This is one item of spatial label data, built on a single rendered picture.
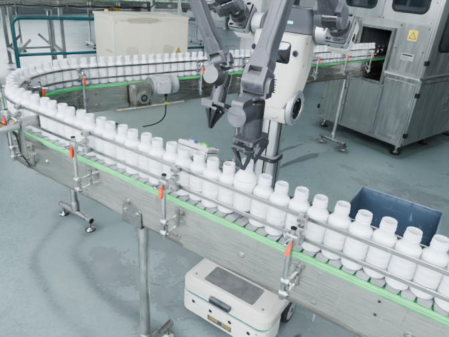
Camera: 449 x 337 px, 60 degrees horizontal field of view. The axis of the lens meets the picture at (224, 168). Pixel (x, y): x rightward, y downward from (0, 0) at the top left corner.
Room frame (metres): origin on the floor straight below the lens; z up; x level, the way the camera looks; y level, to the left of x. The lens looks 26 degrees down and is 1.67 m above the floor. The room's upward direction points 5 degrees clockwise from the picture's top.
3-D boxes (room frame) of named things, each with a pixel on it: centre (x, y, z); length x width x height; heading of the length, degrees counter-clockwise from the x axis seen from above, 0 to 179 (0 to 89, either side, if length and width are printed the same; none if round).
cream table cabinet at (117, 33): (5.47, 1.26, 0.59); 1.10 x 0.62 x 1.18; 130
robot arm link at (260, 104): (1.04, -0.07, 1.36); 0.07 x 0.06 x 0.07; 149
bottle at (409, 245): (0.79, -0.47, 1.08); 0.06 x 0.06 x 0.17
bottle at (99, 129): (1.40, 0.48, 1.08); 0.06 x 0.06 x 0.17
